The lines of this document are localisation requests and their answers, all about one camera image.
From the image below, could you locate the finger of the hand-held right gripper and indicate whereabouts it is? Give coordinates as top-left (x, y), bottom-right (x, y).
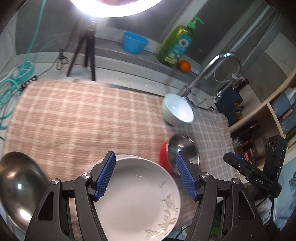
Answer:
top-left (223, 152), bottom-right (282, 197)

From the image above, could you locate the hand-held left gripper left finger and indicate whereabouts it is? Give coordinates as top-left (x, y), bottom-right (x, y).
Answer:
top-left (24, 151), bottom-right (116, 241)

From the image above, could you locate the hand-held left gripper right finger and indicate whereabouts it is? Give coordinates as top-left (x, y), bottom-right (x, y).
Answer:
top-left (175, 151), bottom-right (270, 241)

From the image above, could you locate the red bowl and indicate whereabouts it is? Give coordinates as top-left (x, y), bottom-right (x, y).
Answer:
top-left (159, 142), bottom-right (178, 176)

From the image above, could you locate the small steel bowl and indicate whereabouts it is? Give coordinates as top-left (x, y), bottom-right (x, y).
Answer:
top-left (168, 134), bottom-right (200, 167)

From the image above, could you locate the white plate leaf pattern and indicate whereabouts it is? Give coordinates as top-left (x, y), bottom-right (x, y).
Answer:
top-left (94, 159), bottom-right (181, 241)

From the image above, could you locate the pale blue ceramic bowl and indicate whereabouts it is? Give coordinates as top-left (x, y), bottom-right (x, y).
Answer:
top-left (161, 93), bottom-right (194, 127)

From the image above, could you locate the large steel bowl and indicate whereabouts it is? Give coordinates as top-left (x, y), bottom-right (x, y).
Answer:
top-left (0, 152), bottom-right (50, 232)

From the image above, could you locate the red printed box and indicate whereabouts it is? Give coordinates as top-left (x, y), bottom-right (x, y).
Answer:
top-left (243, 148), bottom-right (262, 163)

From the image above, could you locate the small clear glass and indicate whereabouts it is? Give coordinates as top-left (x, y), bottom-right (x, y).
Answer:
top-left (231, 137), bottom-right (243, 149)

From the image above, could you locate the pale blue printed cloth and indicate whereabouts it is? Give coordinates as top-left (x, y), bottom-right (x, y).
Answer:
top-left (273, 160), bottom-right (296, 232)

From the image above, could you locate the dark glass bottle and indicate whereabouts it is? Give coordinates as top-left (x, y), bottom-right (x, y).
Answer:
top-left (239, 120), bottom-right (259, 139)

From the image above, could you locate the wooden shelf unit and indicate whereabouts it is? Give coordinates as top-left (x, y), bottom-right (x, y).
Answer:
top-left (228, 70), bottom-right (296, 144)

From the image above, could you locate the plaid checked cloth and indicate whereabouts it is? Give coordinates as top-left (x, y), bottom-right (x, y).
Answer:
top-left (3, 79), bottom-right (234, 232)

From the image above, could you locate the chrome flexible faucet sprayer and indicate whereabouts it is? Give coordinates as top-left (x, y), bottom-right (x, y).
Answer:
top-left (211, 57), bottom-right (242, 102)

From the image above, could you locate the chrome kitchen faucet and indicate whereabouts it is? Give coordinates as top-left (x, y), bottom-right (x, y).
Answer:
top-left (177, 53), bottom-right (242, 107)

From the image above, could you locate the orange fruit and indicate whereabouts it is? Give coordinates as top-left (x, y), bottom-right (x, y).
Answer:
top-left (178, 60), bottom-right (191, 73)

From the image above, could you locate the black inline controller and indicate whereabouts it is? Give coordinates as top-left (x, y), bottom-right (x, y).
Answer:
top-left (20, 76), bottom-right (38, 88)

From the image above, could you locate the green dish soap bottle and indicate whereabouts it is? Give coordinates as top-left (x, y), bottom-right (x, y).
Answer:
top-left (157, 16), bottom-right (204, 67)

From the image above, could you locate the black tripod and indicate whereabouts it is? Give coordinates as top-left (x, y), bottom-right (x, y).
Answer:
top-left (67, 21), bottom-right (97, 81)

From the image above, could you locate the blue plastic cup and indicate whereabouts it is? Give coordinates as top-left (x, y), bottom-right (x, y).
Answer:
top-left (122, 32), bottom-right (149, 55)

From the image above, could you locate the teal round cable reel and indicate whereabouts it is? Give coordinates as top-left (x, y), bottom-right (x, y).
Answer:
top-left (10, 61), bottom-right (35, 84)

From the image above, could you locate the teal cable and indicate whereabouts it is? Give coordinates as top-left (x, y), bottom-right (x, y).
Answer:
top-left (0, 0), bottom-right (49, 129)

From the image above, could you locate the white ring light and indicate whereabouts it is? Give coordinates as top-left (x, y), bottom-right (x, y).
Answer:
top-left (69, 0), bottom-right (162, 18)

